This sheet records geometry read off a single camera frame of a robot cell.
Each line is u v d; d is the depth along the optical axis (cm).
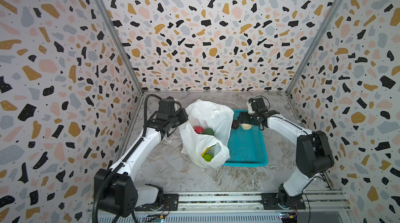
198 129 91
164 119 61
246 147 93
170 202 73
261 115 70
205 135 72
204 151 84
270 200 75
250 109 79
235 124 97
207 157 81
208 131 86
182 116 73
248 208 73
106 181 37
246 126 97
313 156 47
